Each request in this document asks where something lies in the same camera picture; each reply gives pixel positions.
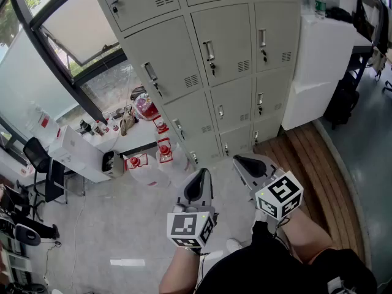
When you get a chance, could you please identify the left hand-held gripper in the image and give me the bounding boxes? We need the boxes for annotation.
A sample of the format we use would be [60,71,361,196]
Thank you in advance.
[167,168,220,249]

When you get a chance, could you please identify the person's white right shoe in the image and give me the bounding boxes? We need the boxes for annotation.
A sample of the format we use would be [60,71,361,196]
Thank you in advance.
[254,208,269,226]

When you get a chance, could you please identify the wooden slatted platform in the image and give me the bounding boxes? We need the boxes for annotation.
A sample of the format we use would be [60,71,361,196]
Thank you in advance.
[253,121,368,263]

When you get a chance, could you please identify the person's white left shoe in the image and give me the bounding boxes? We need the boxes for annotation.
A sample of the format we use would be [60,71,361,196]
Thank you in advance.
[225,238,243,253]

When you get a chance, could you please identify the black backpack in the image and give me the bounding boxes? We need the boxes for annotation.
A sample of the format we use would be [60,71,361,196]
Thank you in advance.
[323,77,361,130]

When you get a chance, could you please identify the locker door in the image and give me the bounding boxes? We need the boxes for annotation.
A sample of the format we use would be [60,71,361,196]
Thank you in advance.
[190,3,254,87]

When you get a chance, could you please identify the small beige waste bin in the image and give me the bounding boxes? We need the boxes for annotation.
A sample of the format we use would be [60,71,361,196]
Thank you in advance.
[100,150,125,179]

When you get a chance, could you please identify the green label water bottle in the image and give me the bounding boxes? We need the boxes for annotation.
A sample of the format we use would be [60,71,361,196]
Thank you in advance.
[315,0,327,20]

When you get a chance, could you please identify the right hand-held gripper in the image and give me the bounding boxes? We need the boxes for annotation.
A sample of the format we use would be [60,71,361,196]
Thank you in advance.
[233,154,304,222]

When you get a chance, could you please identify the person's right forearm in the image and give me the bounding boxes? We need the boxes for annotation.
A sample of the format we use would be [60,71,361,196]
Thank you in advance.
[279,208,335,265]

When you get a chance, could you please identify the clear water jug red handle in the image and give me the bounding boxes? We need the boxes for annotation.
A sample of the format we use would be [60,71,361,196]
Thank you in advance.
[155,138,189,180]
[152,115,170,141]
[124,153,172,189]

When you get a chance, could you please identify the grey metal locker cabinet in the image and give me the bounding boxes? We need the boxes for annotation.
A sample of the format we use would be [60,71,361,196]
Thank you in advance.
[88,0,303,170]

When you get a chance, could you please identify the person's white shoe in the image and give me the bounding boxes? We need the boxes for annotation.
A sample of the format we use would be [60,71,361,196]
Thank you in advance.
[254,208,269,226]
[225,238,243,253]

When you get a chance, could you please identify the brown crumpled bag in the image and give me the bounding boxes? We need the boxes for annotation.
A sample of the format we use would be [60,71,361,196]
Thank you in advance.
[119,107,139,137]

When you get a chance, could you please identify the large clear jug red label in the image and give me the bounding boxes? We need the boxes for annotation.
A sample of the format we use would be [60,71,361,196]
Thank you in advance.
[26,101,61,148]

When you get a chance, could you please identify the white desk black legs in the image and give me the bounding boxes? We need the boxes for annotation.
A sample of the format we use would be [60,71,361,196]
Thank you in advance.
[338,23,375,91]

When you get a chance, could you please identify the white bottle red label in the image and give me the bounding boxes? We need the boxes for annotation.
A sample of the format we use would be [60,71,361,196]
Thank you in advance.
[107,111,120,132]

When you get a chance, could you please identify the large white box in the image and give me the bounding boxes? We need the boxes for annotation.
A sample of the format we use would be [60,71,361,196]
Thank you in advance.
[281,13,360,131]

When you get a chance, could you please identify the white flat cardboard box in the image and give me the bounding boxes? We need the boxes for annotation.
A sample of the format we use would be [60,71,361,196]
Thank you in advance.
[48,124,111,184]

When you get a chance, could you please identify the person's left forearm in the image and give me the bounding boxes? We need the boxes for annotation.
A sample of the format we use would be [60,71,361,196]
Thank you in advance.
[159,247,209,294]

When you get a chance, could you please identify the grey black handheld device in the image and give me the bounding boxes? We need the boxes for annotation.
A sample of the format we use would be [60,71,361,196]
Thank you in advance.
[15,223,42,247]

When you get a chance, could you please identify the black cup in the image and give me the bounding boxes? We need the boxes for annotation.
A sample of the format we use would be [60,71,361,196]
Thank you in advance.
[79,119,94,136]

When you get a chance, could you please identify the black bag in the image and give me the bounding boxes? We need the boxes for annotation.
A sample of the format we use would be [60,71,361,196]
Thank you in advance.
[325,7,353,24]

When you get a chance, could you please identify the black window frame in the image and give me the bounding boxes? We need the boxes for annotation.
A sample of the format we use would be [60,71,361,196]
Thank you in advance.
[0,0,135,153]

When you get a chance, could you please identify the red patterned plastic bag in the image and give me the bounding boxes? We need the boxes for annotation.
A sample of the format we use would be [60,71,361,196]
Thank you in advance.
[131,91,160,122]

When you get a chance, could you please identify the black hanging jacket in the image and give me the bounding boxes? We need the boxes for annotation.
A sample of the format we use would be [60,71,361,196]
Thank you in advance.
[352,0,391,58]

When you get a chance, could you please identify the black office chair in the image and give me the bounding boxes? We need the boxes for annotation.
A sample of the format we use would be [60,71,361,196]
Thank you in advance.
[23,136,70,206]

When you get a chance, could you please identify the person's black clothing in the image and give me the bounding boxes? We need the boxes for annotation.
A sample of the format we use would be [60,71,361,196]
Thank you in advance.
[195,220,378,294]

